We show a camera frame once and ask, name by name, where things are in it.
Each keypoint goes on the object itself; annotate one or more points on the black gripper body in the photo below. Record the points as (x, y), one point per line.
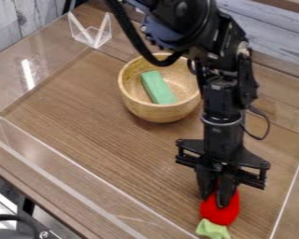
(219, 153)

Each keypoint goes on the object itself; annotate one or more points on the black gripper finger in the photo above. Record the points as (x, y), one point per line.
(205, 180)
(225, 190)

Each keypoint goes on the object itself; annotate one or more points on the red plush strawberry toy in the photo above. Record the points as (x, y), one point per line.
(216, 218)

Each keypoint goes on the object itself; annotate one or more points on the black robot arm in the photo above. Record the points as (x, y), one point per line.
(196, 31)

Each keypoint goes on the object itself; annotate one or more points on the wooden bowl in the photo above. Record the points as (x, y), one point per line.
(181, 83)

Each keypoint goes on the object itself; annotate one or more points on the green rectangular block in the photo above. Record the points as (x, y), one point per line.
(156, 88)

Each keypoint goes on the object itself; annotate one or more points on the black table leg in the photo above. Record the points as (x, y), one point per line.
(25, 208)

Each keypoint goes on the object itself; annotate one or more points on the clear acrylic tray wall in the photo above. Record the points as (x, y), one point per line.
(96, 209)

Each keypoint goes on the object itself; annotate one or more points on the clear acrylic corner bracket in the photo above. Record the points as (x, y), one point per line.
(90, 36)

